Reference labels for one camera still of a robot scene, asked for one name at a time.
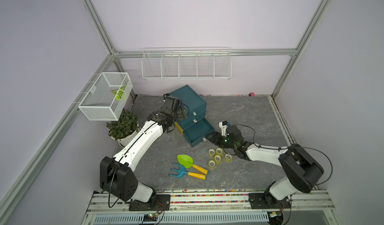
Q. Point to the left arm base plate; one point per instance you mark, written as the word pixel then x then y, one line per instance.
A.
pixel 156 203

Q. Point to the teal three-drawer cabinet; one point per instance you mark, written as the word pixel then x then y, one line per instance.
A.
pixel 194 126

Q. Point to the green leaf toy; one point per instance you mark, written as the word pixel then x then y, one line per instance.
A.
pixel 119 93

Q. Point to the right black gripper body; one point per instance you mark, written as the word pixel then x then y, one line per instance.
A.
pixel 224 142

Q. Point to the green toy shovel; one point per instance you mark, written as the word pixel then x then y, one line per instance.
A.
pixel 188 162

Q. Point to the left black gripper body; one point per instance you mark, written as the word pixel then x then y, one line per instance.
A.
pixel 178 115

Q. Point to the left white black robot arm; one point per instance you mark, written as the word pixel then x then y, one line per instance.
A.
pixel 117 173

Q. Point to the blue toy rake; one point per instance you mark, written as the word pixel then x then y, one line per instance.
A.
pixel 181 172

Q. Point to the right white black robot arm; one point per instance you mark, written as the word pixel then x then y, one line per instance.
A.
pixel 302 171

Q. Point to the white vented cable duct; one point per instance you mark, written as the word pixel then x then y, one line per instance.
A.
pixel 183 218

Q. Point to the white wire wall shelf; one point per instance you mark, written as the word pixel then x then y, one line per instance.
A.
pixel 187 63

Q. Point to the white wire mesh basket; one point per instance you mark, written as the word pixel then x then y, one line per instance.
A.
pixel 99 103

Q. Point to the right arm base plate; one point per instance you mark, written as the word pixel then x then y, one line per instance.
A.
pixel 260 201

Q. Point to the potted green plant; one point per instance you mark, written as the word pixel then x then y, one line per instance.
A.
pixel 125 129

